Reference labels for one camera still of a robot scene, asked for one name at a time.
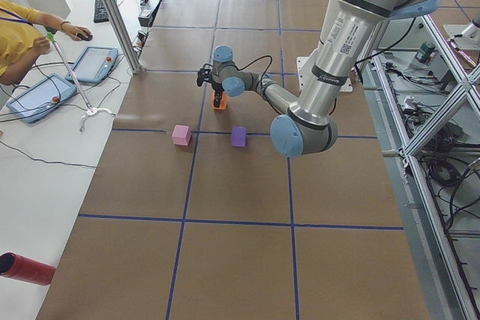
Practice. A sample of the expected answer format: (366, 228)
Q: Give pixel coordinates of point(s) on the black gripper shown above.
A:
(217, 88)

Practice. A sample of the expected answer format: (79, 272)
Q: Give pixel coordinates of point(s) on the orange foam cube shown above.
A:
(223, 105)

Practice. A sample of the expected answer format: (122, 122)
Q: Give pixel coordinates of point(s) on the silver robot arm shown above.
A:
(303, 124)

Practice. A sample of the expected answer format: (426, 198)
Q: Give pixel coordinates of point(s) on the person's right hand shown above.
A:
(72, 30)

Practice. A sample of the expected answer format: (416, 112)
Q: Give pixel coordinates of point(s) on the dark purple foam cube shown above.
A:
(238, 136)

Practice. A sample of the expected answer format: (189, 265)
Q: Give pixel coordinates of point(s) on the light pink foam cube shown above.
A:
(181, 135)

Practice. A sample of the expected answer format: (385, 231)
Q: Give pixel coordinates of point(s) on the far blue teach pendant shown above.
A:
(94, 64)

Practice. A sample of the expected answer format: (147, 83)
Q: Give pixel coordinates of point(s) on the blue teach pendant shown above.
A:
(94, 64)
(41, 99)

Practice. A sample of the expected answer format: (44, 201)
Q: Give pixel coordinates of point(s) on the pink rod on stand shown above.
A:
(91, 110)

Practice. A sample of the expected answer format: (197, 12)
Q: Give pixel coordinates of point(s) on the black computer mouse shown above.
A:
(84, 37)

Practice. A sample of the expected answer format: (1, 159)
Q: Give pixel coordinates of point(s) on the black keyboard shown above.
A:
(100, 12)

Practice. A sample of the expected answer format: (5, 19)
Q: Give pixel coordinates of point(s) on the near blue teach pendant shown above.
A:
(41, 99)

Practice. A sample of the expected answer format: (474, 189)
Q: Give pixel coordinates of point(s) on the person in yellow shirt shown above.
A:
(21, 43)

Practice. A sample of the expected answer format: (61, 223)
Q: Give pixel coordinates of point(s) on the red cylinder tube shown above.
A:
(21, 268)

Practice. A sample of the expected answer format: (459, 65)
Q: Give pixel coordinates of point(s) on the aluminium frame post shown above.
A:
(122, 35)

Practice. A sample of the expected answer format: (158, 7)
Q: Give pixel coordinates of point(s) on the aluminium frame rail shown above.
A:
(422, 84)

